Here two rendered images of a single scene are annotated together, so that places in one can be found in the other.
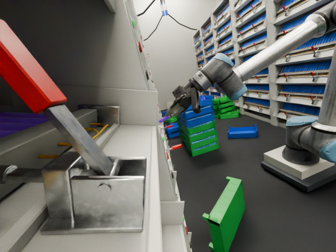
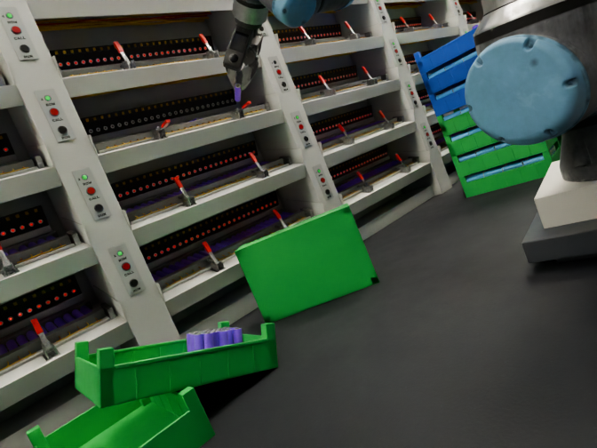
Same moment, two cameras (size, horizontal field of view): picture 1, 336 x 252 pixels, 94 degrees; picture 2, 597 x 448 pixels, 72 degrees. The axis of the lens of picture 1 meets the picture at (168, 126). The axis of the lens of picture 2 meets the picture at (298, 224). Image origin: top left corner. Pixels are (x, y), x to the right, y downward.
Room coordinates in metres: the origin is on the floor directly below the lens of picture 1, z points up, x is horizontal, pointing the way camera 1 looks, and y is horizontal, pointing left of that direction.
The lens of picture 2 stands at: (0.02, -1.02, 0.30)
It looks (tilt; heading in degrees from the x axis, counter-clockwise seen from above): 6 degrees down; 53
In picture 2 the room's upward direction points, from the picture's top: 23 degrees counter-clockwise
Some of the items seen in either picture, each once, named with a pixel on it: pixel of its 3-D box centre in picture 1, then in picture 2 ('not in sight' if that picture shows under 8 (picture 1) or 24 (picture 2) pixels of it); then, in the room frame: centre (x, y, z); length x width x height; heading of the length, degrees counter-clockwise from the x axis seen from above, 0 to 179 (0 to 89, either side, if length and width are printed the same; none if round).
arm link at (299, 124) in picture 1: (302, 131); not in sight; (0.86, -0.80, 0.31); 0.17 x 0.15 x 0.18; 174
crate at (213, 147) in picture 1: (201, 145); (511, 169); (1.54, -0.30, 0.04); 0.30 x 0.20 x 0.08; 100
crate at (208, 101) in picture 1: (193, 102); (465, 43); (1.54, -0.30, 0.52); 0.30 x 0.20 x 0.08; 100
